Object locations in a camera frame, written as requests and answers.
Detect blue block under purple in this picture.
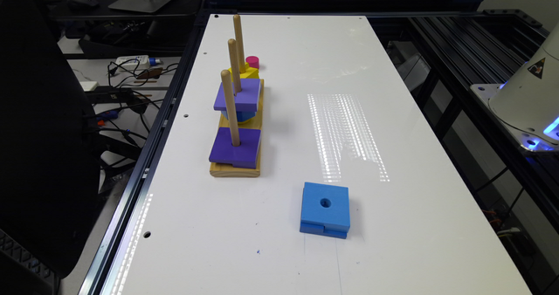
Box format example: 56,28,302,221
221,110,256,124

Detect wooden peg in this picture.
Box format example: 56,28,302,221
233,14,245,73
220,70,240,147
228,38,242,94

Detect light purple square block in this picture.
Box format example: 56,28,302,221
213,79,261,112

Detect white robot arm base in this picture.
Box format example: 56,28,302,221
470,29,558,152

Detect pink round block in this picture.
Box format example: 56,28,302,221
245,56,259,69

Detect far wooden peg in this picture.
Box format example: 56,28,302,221
233,14,245,73

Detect middle wooden peg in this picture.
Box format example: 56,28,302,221
228,38,242,94

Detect black aluminium frame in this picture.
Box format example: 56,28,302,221
80,0,558,294

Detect near wooden peg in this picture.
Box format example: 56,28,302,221
220,70,240,147

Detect white power adapter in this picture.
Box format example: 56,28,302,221
115,55,162,69

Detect blue square block with hole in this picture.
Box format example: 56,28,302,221
300,182,350,239

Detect black office chair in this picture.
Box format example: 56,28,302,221
1,0,100,294

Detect yellow block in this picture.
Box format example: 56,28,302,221
239,62,259,79

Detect dark purple square block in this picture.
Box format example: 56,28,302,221
209,127,261,168

